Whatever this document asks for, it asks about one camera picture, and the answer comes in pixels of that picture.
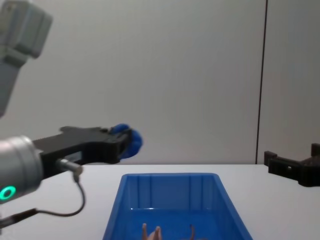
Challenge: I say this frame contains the thin dark gripper cable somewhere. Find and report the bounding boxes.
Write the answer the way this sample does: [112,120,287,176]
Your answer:
[0,159,87,229]

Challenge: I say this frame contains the blue soft object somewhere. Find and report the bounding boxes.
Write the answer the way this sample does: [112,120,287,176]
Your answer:
[111,122,144,160]

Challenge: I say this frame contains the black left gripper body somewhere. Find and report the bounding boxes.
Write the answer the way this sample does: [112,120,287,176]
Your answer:
[32,126,119,181]

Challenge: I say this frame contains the blue plastic bin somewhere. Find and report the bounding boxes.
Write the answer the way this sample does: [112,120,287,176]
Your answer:
[102,172,255,240]

